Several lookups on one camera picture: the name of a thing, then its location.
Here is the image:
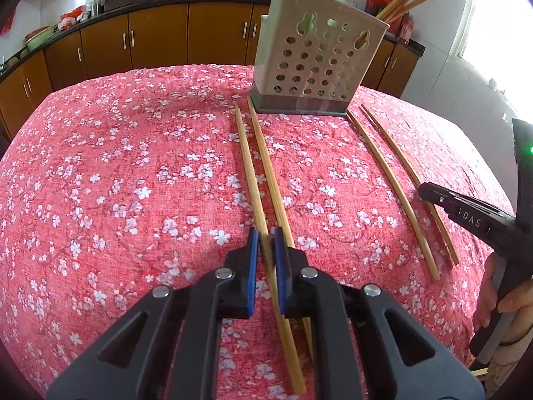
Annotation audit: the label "hanging red plastic bag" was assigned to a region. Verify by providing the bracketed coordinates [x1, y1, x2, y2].
[0, 7, 18, 37]

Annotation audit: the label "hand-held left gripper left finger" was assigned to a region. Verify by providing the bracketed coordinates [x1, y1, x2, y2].
[46, 227, 261, 400]

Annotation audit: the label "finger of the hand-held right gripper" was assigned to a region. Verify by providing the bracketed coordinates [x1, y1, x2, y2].
[418, 181, 459, 218]

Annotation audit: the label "beige perforated chopstick holder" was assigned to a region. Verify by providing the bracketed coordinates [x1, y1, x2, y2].
[249, 0, 391, 116]

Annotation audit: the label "person's right hand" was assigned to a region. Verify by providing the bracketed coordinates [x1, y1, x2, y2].
[473, 255, 533, 345]

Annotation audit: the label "large red plastic bag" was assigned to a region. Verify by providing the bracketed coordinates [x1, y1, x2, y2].
[365, 0, 397, 14]

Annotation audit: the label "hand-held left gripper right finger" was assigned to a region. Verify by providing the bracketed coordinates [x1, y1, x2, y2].
[272, 226, 487, 400]

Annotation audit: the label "red floral tablecloth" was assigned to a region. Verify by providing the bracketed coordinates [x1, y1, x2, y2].
[0, 63, 517, 400]

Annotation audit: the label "person's right forearm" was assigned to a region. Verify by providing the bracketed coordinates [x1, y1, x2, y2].
[485, 333, 533, 400]

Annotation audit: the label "green basin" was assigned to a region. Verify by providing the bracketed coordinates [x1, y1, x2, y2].
[24, 24, 58, 51]

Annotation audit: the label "bright glass window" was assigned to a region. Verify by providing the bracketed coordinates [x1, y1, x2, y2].
[457, 0, 533, 122]

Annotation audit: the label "red label oil bottle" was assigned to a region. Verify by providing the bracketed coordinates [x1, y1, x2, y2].
[397, 12, 414, 45]

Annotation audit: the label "wooden base cabinets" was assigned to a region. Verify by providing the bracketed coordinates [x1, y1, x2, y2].
[0, 2, 425, 136]

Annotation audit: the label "red white plastic bag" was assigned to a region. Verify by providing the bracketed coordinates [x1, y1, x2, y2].
[58, 4, 91, 31]

